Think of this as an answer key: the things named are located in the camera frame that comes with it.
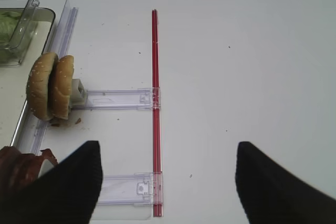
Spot upper right clear pusher track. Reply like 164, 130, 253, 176
71, 88, 161, 110

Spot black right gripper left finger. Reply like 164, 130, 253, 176
1, 141, 103, 223

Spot lower right clear pusher track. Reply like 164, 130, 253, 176
97, 173, 163, 205

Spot white bun top pusher block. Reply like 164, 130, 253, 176
69, 79, 87, 108

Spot left sesame bun top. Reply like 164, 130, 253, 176
26, 52, 58, 121

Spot sesame bun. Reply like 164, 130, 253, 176
50, 55, 74, 120
26, 52, 58, 121

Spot right sesame bun top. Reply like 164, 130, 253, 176
50, 55, 74, 120

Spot clear pusher track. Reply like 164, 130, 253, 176
71, 88, 161, 110
97, 173, 163, 205

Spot sliced meat patty stack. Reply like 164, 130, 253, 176
1, 146, 58, 200

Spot clear plastic salad container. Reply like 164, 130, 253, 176
1, 0, 40, 66

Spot right clear vertical rail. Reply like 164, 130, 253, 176
11, 0, 78, 155

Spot green lettuce leaves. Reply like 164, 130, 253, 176
1, 9, 21, 64

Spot right red rail strip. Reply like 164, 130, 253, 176
152, 9, 163, 217

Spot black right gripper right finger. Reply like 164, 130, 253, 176
235, 142, 335, 223

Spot metal baking tray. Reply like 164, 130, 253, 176
1, 8, 56, 147

